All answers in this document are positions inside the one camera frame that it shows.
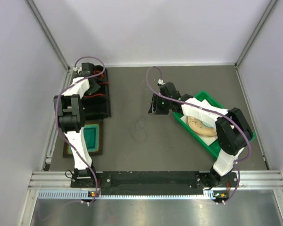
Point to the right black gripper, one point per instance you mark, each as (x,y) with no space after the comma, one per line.
(155,108)

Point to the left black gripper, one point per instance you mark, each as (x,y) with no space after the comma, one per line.
(95,88)

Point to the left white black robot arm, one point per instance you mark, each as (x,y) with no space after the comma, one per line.
(82,136)

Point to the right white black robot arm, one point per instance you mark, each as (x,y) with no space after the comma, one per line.
(221,166)

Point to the black compartment organizer bin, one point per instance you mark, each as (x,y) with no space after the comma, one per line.
(97,106)

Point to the beige painted ceramic plate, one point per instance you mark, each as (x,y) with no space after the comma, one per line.
(199,127)

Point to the teal sponge on black tray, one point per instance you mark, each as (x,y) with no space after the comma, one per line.
(93,136)

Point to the white square board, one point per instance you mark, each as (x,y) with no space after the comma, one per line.
(206,139)

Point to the green plastic tray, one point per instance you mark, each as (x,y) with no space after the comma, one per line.
(232,130)

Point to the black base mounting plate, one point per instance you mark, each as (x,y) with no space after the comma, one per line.
(135,179)

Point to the aluminium front frame rail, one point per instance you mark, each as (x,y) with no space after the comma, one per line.
(249,179)

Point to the grey slotted cable duct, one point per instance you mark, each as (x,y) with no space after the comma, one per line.
(86,195)

